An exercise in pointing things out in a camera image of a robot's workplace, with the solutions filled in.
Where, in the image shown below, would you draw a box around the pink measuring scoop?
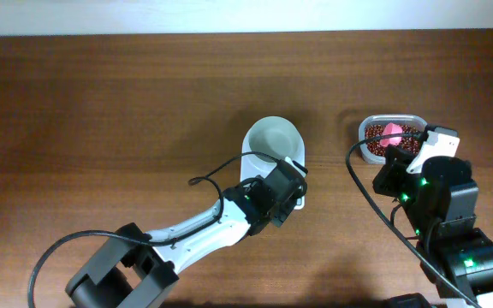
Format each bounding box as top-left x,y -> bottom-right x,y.
379,122 -> 404,148

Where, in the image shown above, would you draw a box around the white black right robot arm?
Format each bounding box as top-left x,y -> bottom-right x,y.
373,146 -> 493,307

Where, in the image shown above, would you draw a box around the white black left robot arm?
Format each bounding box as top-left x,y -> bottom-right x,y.
65,158 -> 307,308

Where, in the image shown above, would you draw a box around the white digital kitchen scale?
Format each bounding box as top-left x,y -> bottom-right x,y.
239,127 -> 306,210

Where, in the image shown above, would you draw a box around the clear plastic container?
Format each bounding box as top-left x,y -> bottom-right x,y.
358,114 -> 427,164

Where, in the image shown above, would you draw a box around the red adzuki beans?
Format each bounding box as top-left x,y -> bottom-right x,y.
365,123 -> 420,157

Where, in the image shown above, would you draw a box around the white round bowl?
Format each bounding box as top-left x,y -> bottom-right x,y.
242,116 -> 306,163

